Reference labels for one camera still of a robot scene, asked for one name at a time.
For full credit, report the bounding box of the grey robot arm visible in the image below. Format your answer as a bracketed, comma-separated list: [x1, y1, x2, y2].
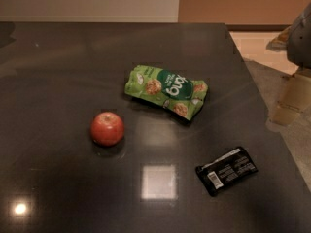
[270, 3, 311, 125]

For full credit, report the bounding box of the red apple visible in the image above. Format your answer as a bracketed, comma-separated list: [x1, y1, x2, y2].
[90, 112, 124, 147]

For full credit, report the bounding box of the green snack bag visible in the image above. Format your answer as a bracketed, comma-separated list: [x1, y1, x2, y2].
[124, 65, 208, 121]

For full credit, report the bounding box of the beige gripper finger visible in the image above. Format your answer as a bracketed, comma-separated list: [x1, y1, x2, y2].
[271, 69, 311, 125]

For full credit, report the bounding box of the black rxbar chocolate wrapper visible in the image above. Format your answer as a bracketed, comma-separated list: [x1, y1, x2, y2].
[195, 147, 258, 196]

